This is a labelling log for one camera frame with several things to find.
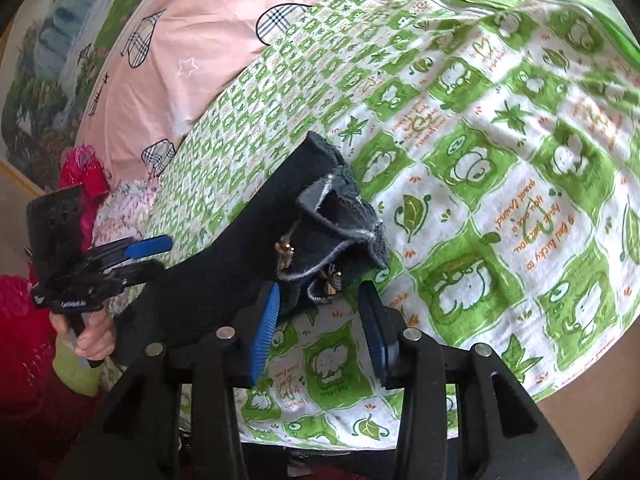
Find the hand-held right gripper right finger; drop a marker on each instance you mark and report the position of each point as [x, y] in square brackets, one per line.
[374, 342]

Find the light green cloth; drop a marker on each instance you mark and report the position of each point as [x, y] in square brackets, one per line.
[75, 372]

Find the person's left hand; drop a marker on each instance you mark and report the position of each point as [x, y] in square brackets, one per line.
[95, 337]

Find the magenta garment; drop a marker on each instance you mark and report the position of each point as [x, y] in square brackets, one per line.
[82, 175]

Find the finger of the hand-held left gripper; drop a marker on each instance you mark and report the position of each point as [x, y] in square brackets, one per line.
[137, 270]
[147, 247]

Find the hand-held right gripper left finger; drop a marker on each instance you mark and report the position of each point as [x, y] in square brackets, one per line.
[264, 332]

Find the black pants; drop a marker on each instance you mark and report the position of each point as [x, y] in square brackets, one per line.
[225, 260]

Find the landscape wall poster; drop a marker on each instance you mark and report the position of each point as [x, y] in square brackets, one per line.
[45, 75]

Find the green printed bed sheet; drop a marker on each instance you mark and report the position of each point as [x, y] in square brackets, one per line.
[475, 185]

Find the floral pastel cloth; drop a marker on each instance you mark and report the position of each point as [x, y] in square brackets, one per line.
[129, 205]

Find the pink patterned quilt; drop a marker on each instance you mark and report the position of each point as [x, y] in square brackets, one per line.
[200, 45]

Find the red cloth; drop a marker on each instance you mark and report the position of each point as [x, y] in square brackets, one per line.
[25, 365]

